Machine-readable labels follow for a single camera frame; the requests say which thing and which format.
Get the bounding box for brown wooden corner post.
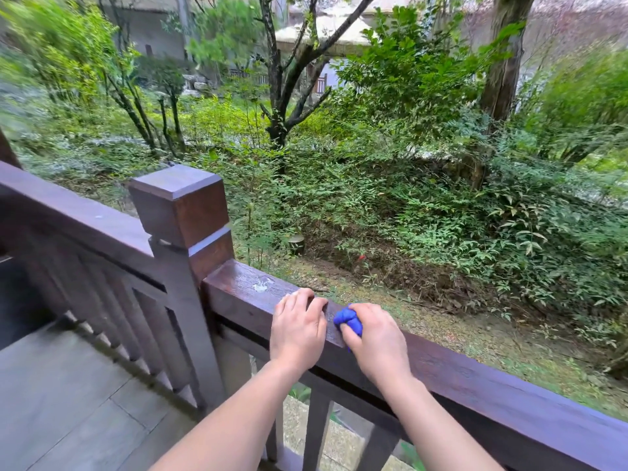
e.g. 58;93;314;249
129;164;235;417

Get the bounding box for person's right forearm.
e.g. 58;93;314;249
375;375;506;471

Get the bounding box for thin leafy tree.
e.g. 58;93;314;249
96;0;189;157

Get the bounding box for thick brown tree trunk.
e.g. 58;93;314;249
471;0;538;189

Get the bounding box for thatched roof pavilion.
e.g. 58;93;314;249
275;0;423;94

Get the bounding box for brown wooden pillar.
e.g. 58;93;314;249
0;128;23;170

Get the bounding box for blue cleaning cloth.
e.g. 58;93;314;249
334;307;364;339

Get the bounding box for person's left hand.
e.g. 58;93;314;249
269;288;328;373

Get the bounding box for brown wooden baluster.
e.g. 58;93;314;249
357;424;400;471
303;390;334;471
265;404;285;462

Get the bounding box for low green bamboo bushes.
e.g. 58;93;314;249
196;137;628;349

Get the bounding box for dark forked tree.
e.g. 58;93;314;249
253;0;381;148

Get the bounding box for person's right hand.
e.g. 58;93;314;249
340;303;413;388

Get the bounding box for long brown wooden handrail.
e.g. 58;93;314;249
202;260;628;471

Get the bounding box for short brown wooden handrail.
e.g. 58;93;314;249
0;161;165;285

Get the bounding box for broad green shrub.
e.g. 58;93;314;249
334;5;526;143

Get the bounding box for person's left forearm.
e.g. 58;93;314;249
149;360;307;471

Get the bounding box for row of wooden balusters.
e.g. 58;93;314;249
15;250;199;410

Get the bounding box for grey building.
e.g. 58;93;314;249
83;0;256;61

